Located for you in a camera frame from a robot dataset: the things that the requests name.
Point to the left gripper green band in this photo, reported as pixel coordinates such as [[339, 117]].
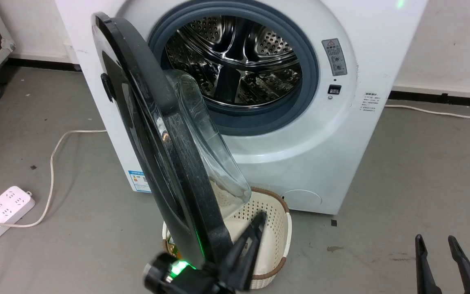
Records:
[[186, 281]]

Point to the black round washer door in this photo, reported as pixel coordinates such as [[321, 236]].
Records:
[[178, 163]]

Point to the white front-load washing machine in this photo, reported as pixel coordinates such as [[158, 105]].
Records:
[[320, 163]]

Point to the grey rubber door gasket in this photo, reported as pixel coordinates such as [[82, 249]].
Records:
[[309, 81]]

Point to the black door lock latch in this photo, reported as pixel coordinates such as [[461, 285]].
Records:
[[334, 89]]

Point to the white woven laundry basket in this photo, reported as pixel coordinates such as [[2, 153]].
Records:
[[276, 228]]

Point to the round white filter cover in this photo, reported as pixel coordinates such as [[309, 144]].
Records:
[[302, 200]]

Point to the blue energy label sticker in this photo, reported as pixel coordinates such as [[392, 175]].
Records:
[[140, 181]]

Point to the steel washer drum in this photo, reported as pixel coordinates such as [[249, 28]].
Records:
[[235, 53]]

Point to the grey warning label sticker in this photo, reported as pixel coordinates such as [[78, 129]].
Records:
[[334, 57]]

